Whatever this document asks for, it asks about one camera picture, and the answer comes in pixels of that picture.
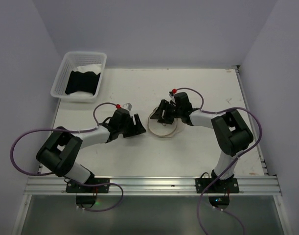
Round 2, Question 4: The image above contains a white mesh laundry bag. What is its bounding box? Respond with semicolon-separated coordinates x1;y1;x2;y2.
147;107;185;138

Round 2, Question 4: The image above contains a black bra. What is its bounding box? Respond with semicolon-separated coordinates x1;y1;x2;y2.
65;71;101;95

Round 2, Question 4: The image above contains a white bra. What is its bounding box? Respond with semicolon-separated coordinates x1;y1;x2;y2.
68;64;101;97

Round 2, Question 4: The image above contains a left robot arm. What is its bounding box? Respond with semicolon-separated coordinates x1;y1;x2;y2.
36;108;146;185

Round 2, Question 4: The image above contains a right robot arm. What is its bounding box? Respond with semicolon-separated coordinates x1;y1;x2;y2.
149;92;253;192

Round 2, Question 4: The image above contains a white plastic basket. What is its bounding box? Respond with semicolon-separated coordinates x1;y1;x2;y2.
50;51;107;103

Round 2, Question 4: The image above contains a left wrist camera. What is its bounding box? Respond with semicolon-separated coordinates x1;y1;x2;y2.
122;103;132;112

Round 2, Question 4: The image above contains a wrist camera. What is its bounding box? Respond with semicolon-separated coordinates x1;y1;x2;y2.
122;103;132;112
169;89;177;103

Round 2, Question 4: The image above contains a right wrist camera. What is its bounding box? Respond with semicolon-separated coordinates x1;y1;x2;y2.
169;89;177;103

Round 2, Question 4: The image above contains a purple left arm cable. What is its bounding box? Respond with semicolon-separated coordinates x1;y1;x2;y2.
11;102;124;212

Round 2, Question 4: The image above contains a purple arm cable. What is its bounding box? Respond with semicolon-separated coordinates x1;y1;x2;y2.
176;87;263;235
11;102;124;212

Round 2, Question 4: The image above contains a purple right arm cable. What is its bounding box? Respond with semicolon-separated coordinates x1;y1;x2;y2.
176;87;263;235

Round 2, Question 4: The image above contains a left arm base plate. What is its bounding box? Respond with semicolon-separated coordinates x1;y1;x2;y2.
66;178;110;193

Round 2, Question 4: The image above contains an aluminium right side rail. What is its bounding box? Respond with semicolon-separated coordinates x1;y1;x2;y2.
233;65;277;176

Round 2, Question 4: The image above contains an aluminium rail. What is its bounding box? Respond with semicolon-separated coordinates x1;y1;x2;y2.
233;65;277;176
24;176;281;196

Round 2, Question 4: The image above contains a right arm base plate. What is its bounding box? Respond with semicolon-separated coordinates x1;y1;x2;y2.
195;177;240;194

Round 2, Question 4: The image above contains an aluminium front rail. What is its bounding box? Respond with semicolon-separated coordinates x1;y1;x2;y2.
24;176;281;196

